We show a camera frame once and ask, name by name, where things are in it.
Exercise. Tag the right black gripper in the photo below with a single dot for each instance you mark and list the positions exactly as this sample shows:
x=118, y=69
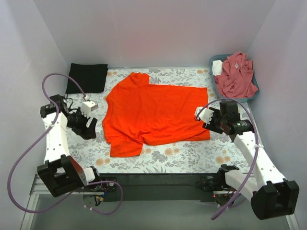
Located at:
x=211, y=124

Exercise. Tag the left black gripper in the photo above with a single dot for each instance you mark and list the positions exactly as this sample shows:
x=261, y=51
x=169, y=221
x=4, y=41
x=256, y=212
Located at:
x=84, y=125

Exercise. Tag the orange t-shirt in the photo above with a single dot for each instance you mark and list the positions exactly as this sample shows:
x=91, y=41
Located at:
x=141, y=113

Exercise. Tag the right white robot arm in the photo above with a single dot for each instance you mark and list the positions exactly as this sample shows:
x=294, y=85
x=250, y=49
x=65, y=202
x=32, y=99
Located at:
x=264, y=186

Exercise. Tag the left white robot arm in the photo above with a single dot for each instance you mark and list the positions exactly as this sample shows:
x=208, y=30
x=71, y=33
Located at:
x=60, y=172

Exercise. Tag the pink t-shirt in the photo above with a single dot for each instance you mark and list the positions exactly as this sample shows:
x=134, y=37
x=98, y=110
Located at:
x=235, y=79

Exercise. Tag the folded black t-shirt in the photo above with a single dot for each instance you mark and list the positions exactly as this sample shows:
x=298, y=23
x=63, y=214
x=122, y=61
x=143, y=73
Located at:
x=91, y=78

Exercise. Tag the white t-shirt in basket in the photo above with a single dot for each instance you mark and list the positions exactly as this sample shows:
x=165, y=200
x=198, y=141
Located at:
x=217, y=67

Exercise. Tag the teal laundry basket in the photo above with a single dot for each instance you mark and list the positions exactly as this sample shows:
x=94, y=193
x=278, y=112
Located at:
x=223, y=57

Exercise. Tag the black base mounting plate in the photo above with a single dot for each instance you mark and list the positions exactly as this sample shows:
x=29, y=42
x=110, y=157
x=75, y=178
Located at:
x=169, y=186

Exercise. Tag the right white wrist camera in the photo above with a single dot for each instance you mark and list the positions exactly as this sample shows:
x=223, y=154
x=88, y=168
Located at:
x=204, y=114

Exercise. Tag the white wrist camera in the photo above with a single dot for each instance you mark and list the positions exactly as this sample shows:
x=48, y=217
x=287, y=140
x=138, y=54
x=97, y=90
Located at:
x=204, y=114
x=88, y=106

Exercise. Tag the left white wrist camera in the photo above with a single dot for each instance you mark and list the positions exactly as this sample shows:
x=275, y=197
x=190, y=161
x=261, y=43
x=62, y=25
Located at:
x=88, y=106

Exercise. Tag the aluminium rail frame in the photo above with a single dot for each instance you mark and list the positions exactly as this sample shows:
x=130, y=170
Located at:
x=86, y=209

